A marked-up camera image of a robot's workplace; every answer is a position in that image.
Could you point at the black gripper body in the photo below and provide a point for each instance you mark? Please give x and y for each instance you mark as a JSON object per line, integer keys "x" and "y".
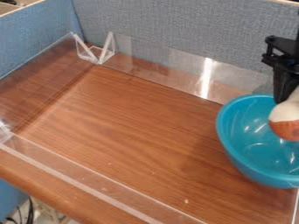
{"x": 282, "y": 53}

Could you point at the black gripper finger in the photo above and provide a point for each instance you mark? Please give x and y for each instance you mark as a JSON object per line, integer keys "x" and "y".
{"x": 286, "y": 82}

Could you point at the brown white toy mushroom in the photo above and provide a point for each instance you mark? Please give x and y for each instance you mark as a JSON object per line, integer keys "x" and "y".
{"x": 283, "y": 118}

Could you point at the blue plastic bowl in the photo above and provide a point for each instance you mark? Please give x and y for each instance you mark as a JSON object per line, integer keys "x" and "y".
{"x": 264, "y": 157}

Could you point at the clear acrylic back barrier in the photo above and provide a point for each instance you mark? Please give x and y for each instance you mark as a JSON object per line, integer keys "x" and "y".
{"x": 187, "y": 72}

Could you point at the clear acrylic barrier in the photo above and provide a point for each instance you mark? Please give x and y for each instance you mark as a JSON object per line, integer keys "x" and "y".
{"x": 121, "y": 197}
{"x": 65, "y": 55}
{"x": 187, "y": 72}

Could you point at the clear acrylic left barrier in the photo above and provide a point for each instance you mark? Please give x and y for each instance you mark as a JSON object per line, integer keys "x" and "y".
{"x": 65, "y": 55}

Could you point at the clear acrylic front barrier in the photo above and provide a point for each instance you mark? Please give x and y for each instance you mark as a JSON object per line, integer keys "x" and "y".
{"x": 121, "y": 197}

